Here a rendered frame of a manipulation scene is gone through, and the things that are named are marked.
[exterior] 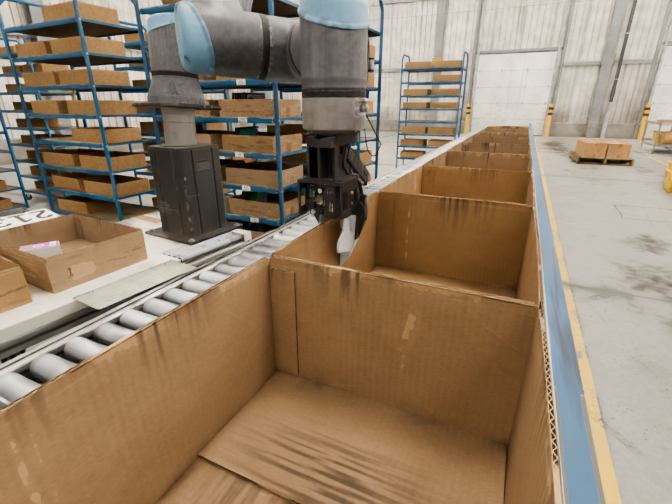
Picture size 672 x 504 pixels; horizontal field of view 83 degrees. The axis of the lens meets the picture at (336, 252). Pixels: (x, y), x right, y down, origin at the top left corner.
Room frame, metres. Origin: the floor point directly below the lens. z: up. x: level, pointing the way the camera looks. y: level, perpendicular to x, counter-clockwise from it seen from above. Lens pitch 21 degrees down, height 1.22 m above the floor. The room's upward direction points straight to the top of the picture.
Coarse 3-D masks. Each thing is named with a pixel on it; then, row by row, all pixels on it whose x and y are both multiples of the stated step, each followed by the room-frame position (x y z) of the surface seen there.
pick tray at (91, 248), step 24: (72, 216) 1.31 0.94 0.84; (0, 240) 1.12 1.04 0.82; (24, 240) 1.17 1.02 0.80; (48, 240) 1.23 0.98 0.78; (72, 240) 1.29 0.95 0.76; (96, 240) 1.26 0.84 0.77; (120, 240) 1.07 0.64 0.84; (144, 240) 1.13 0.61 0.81; (24, 264) 0.94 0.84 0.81; (48, 264) 0.90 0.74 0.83; (72, 264) 0.94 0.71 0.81; (96, 264) 0.99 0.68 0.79; (120, 264) 1.05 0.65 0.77; (48, 288) 0.90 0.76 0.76
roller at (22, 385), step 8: (0, 376) 0.57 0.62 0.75; (8, 376) 0.57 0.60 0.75; (16, 376) 0.57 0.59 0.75; (0, 384) 0.55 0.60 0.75; (8, 384) 0.55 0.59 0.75; (16, 384) 0.55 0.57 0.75; (24, 384) 0.55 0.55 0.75; (32, 384) 0.55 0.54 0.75; (0, 392) 0.54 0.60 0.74; (8, 392) 0.53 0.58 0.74; (16, 392) 0.53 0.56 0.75; (24, 392) 0.53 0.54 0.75; (8, 400) 0.53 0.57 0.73
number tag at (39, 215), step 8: (8, 216) 1.22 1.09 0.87; (16, 216) 1.23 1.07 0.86; (24, 216) 1.24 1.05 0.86; (32, 216) 1.24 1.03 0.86; (40, 216) 1.25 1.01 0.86; (48, 216) 1.26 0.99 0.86; (56, 216) 1.27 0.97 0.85; (0, 224) 1.16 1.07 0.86; (8, 224) 1.17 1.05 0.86; (16, 224) 1.17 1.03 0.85; (24, 224) 1.18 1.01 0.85
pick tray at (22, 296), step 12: (0, 264) 0.91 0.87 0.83; (12, 264) 0.87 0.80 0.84; (0, 276) 0.81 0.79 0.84; (12, 276) 0.83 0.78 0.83; (24, 276) 0.85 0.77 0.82; (0, 288) 0.80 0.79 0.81; (12, 288) 0.82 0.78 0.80; (24, 288) 0.84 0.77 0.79; (0, 300) 0.80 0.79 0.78; (12, 300) 0.82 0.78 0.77; (24, 300) 0.84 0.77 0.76; (0, 312) 0.79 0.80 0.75
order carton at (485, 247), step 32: (384, 192) 0.76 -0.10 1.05; (320, 224) 0.54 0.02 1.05; (384, 224) 0.76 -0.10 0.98; (416, 224) 0.73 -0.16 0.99; (448, 224) 0.71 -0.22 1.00; (480, 224) 0.68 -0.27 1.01; (512, 224) 0.66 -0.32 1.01; (288, 256) 0.45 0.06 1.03; (320, 256) 0.53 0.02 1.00; (352, 256) 0.65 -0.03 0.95; (384, 256) 0.75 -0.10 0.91; (416, 256) 0.73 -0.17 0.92; (448, 256) 0.70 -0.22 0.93; (480, 256) 0.68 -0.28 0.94; (512, 256) 0.65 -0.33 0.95; (480, 288) 0.65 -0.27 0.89; (512, 288) 0.65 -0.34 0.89
